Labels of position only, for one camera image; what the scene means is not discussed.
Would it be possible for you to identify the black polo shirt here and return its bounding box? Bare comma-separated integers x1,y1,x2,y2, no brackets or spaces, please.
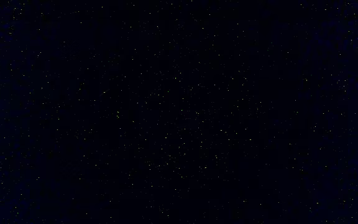
0,1,358,223

